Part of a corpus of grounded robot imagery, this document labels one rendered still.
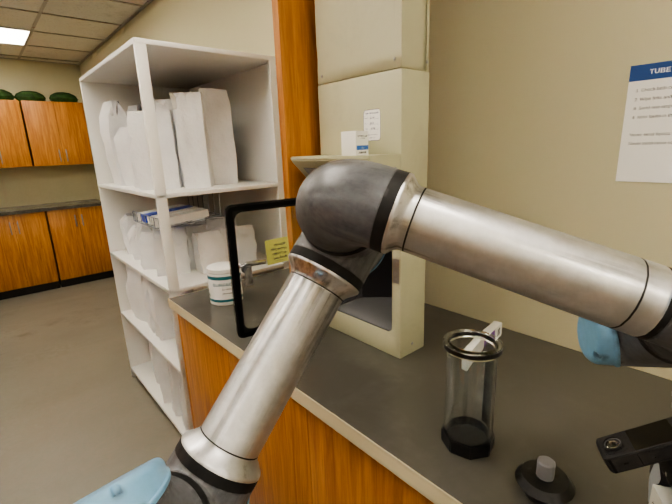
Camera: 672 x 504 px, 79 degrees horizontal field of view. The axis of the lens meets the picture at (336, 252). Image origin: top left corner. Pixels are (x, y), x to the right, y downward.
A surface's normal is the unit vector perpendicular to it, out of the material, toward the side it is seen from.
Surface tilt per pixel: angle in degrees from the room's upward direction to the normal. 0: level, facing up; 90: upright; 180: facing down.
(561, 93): 90
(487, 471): 0
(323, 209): 88
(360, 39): 90
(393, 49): 90
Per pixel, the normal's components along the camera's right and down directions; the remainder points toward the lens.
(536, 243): -0.10, -0.37
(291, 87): 0.66, 0.17
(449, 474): -0.04, -0.97
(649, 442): -0.54, -0.84
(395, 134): -0.75, 0.19
